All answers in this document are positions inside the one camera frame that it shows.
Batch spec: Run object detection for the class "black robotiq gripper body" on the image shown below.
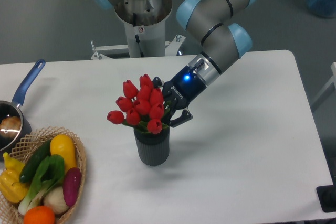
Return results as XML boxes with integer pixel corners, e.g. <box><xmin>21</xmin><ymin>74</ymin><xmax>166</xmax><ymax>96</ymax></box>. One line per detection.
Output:
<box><xmin>162</xmin><ymin>66</ymin><xmax>206</xmax><ymax>110</ymax></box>

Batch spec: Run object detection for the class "red tulip bouquet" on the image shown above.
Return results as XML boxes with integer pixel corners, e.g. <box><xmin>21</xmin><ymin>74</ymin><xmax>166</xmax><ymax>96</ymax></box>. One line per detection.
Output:
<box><xmin>107</xmin><ymin>74</ymin><xmax>171</xmax><ymax>135</ymax></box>

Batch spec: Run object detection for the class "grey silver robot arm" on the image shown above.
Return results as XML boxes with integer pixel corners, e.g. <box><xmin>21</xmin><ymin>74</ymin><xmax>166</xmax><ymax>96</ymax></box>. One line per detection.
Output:
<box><xmin>94</xmin><ymin>0</ymin><xmax>255</xmax><ymax>127</ymax></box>

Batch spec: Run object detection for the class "grey ribbed vase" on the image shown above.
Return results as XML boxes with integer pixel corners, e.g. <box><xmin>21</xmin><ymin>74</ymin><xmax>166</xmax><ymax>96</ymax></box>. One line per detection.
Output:
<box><xmin>133</xmin><ymin>127</ymin><xmax>170</xmax><ymax>166</ymax></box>

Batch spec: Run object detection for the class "yellow squash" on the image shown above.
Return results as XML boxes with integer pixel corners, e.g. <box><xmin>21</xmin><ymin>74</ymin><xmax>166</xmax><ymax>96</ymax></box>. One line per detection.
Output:
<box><xmin>50</xmin><ymin>134</ymin><xmax>77</xmax><ymax>173</ymax></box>

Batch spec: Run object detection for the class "purple eggplant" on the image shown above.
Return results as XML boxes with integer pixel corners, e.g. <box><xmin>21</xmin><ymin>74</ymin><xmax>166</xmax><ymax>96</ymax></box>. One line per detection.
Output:
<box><xmin>62</xmin><ymin>167</ymin><xmax>82</xmax><ymax>207</ymax></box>

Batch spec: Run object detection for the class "green bok choy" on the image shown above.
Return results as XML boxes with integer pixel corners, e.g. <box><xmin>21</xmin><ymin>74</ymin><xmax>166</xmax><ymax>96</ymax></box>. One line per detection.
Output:
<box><xmin>18</xmin><ymin>154</ymin><xmax>65</xmax><ymax>215</ymax></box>

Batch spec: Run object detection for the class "bread roll in pan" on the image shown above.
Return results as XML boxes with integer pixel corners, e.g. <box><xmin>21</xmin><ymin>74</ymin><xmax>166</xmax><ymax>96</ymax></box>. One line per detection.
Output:
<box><xmin>1</xmin><ymin>116</ymin><xmax>21</xmax><ymax>140</ymax></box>

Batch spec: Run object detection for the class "white garlic bulb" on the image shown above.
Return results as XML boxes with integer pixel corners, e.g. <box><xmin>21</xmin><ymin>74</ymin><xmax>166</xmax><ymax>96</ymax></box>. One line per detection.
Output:
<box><xmin>43</xmin><ymin>186</ymin><xmax>69</xmax><ymax>215</ymax></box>

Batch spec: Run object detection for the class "green cucumber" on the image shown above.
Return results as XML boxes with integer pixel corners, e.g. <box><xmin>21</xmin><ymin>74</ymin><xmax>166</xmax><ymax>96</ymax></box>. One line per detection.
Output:
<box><xmin>19</xmin><ymin>140</ymin><xmax>51</xmax><ymax>183</ymax></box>

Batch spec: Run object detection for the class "black device at edge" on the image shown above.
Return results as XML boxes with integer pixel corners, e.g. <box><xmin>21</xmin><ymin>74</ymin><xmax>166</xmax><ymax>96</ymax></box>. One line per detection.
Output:
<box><xmin>316</xmin><ymin>185</ymin><xmax>335</xmax><ymax>213</ymax></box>

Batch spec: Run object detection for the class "orange fruit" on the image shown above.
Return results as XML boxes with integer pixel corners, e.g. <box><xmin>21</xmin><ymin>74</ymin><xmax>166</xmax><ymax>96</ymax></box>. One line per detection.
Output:
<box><xmin>23</xmin><ymin>206</ymin><xmax>55</xmax><ymax>224</ymax></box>

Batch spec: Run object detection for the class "yellow bell pepper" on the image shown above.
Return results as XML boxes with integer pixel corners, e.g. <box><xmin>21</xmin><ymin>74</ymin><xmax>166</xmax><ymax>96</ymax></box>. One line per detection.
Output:
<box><xmin>1</xmin><ymin>152</ymin><xmax>30</xmax><ymax>204</ymax></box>

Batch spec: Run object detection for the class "white metal base frame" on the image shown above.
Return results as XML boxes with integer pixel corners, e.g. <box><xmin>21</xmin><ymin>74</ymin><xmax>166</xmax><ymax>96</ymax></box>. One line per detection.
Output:
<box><xmin>90</xmin><ymin>34</ymin><xmax>186</xmax><ymax>60</ymax></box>

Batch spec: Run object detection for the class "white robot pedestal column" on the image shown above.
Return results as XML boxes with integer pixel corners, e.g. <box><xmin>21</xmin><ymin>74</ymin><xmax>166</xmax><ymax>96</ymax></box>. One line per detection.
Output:
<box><xmin>114</xmin><ymin>0</ymin><xmax>172</xmax><ymax>58</ymax></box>

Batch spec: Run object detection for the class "blue handled saucepan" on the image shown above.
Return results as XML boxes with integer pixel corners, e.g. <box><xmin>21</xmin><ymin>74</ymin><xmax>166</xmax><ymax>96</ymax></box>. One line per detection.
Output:
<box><xmin>1</xmin><ymin>59</ymin><xmax>46</xmax><ymax>154</ymax></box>

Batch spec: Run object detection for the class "white furniture frame right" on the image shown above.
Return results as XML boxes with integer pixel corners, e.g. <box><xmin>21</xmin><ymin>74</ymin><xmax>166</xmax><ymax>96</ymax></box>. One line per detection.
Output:
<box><xmin>310</xmin><ymin>62</ymin><xmax>335</xmax><ymax>112</ymax></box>

